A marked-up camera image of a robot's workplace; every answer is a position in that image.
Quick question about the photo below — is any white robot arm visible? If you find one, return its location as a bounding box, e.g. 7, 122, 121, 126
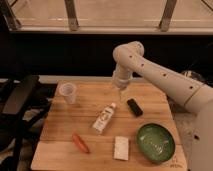
112, 41, 213, 171

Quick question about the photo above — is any black rectangular block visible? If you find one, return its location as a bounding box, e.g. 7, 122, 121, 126
127, 99, 143, 117

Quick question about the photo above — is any white plastic bottle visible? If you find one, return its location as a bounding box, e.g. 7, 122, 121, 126
92, 103, 117, 134

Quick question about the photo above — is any clear plastic cup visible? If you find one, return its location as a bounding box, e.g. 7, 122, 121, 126
59, 83, 77, 104

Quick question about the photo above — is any white sponge block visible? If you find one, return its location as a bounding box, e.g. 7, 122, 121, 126
114, 136, 129, 161

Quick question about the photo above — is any green bowl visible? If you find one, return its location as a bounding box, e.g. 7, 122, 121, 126
136, 123, 175, 164

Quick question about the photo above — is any orange carrot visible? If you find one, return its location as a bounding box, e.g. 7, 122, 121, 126
72, 133, 90, 153

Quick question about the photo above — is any black chair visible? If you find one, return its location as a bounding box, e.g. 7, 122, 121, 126
0, 74, 58, 171

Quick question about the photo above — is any window frame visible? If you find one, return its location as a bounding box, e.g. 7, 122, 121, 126
0, 0, 213, 35

